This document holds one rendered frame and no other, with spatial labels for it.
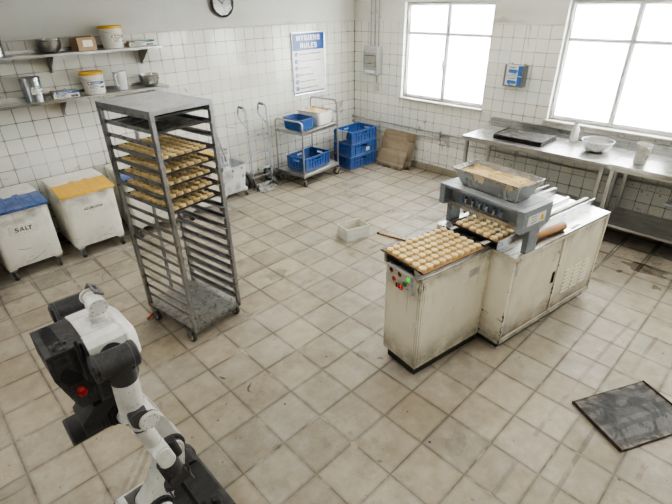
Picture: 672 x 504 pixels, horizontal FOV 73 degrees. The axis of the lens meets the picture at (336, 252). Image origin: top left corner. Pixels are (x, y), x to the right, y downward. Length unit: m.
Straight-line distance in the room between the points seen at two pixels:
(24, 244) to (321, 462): 3.68
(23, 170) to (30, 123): 0.50
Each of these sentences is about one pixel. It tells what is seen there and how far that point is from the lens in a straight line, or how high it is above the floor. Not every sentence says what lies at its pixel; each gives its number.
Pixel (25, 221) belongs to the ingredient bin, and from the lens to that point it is 5.31.
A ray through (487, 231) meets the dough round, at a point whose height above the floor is 0.91.
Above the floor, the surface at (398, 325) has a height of 0.37.
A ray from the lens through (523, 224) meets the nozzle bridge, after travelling 3.19.
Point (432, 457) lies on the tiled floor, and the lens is 3.02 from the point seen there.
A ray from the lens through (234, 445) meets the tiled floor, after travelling 3.11.
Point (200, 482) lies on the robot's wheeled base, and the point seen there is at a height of 0.19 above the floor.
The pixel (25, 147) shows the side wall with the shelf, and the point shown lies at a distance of 5.82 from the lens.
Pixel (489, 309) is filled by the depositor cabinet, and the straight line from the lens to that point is 3.61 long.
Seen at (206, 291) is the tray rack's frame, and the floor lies 0.15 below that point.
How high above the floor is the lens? 2.39
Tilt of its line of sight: 29 degrees down
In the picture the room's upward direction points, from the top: 1 degrees counter-clockwise
